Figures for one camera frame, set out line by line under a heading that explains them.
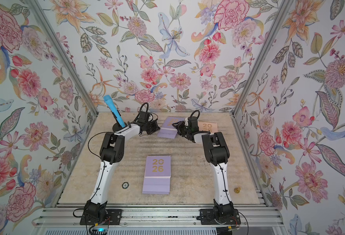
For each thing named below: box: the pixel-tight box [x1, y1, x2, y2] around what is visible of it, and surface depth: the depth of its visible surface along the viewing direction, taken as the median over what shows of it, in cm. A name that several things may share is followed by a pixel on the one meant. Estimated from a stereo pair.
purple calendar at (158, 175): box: [142, 155, 172, 195], surface depth 86 cm
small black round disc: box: [122, 181, 130, 189], surface depth 86 cm
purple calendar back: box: [157, 116, 186, 140], surface depth 109 cm
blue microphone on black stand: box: [103, 94, 128, 132], surface depth 97 cm
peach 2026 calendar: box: [197, 120, 219, 134], surface depth 113 cm
